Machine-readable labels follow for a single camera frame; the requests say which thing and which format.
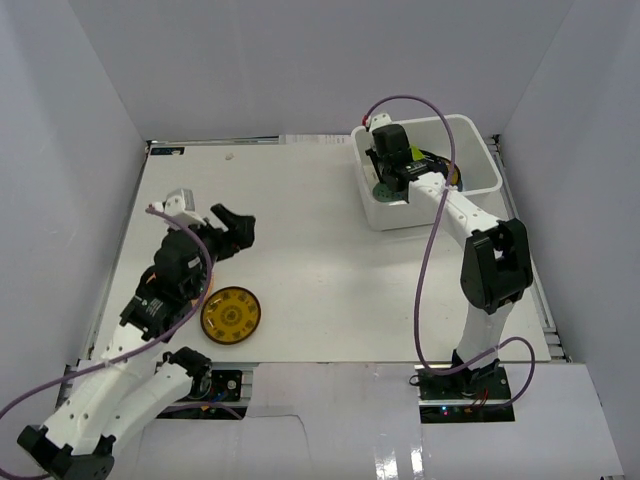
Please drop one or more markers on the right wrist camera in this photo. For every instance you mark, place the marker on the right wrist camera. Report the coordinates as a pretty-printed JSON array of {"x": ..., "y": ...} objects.
[{"x": 373, "y": 122}]

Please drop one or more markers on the small yellow patterned plate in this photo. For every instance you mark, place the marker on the small yellow patterned plate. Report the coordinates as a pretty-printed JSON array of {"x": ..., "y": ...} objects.
[{"x": 230, "y": 315}]

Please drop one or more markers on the large yellow patterned plate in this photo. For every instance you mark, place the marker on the large yellow patterned plate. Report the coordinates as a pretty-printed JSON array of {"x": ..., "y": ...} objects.
[{"x": 455, "y": 177}]

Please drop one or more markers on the light green ceramic plate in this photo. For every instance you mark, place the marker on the light green ceramic plate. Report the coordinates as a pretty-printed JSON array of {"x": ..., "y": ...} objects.
[{"x": 385, "y": 192}]

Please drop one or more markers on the blue label sticker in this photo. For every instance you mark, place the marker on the blue label sticker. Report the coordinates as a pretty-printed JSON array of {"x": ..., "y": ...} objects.
[{"x": 166, "y": 151}]

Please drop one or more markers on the woven wicker plate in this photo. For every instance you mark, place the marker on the woven wicker plate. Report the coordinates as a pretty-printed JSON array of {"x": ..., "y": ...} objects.
[{"x": 210, "y": 285}]

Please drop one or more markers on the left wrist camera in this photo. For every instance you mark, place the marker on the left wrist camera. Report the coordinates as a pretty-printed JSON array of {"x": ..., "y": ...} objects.
[{"x": 179, "y": 206}]

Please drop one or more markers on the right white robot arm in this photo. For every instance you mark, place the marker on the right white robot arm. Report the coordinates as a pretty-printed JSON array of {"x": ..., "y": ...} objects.
[{"x": 496, "y": 265}]

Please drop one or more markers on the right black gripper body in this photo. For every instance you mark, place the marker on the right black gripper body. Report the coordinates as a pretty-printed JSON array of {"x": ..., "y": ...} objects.
[{"x": 379, "y": 163}]

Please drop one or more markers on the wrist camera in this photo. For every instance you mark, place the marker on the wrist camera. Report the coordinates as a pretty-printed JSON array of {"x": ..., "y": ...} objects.
[
  {"x": 373, "y": 122},
  {"x": 179, "y": 206}
]

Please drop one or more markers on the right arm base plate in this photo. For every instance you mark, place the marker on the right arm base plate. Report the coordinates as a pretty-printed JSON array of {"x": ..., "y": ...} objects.
[{"x": 443, "y": 400}]

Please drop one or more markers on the lime green plate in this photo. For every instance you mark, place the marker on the lime green plate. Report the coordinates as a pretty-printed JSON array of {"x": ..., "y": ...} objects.
[{"x": 416, "y": 153}]

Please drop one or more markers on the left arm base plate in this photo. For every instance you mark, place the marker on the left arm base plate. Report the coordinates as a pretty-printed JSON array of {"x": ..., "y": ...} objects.
[{"x": 223, "y": 385}]

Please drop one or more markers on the white plastic bin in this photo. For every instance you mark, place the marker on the white plastic bin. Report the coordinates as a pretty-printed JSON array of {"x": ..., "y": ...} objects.
[{"x": 481, "y": 179}]

